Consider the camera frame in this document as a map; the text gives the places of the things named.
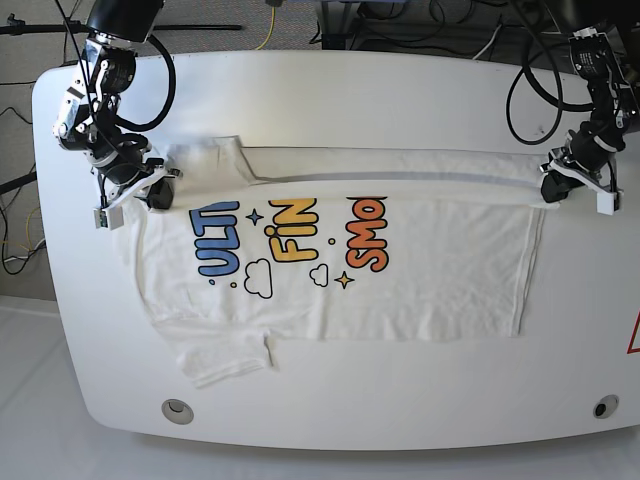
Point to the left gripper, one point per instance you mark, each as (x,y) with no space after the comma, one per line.
(563,173)

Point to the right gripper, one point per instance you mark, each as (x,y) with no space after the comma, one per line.
(154,188)

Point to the white printed T-shirt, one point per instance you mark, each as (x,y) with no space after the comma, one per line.
(314,244)

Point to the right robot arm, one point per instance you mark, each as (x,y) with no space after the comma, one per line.
(88,119)

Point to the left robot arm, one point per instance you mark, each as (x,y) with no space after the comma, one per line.
(603,42)

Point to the black equipment base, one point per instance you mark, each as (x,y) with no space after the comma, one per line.
(477,30)

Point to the black tripod stand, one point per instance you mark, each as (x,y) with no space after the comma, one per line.
(185,27)

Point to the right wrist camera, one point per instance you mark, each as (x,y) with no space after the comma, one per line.
(110,218)

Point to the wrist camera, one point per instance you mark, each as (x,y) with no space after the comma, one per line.
(110,218)
(608,203)

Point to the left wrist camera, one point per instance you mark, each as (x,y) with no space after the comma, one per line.
(608,203)

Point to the left table cable grommet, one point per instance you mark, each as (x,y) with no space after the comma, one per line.
(177,412)

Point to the table cable grommet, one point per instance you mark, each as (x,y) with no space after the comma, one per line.
(606,406)
(177,412)

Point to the right table cable grommet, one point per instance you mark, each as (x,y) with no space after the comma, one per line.
(606,406)

